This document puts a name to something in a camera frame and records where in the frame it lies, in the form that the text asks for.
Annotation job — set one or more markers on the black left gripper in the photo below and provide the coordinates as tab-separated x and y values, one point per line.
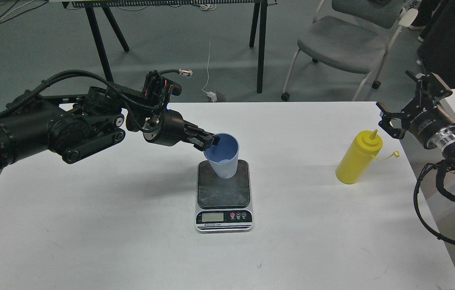
172	129

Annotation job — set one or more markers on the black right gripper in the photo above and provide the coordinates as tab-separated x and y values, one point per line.
423	117

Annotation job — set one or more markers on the blue plastic cup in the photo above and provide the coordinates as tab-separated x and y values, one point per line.
223	157

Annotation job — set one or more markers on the yellow squeeze bottle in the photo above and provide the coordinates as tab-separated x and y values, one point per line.
359	155

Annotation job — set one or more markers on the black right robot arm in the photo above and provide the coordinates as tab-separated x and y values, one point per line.
444	181

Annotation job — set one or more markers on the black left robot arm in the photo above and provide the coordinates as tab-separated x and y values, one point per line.
76	126

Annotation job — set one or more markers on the digital kitchen scale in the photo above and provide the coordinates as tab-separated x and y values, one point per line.
223	205

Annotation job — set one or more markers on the grey office chair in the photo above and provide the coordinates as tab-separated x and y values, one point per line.
350	47

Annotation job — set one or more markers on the black-legged background table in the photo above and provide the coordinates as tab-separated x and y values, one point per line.
257	37

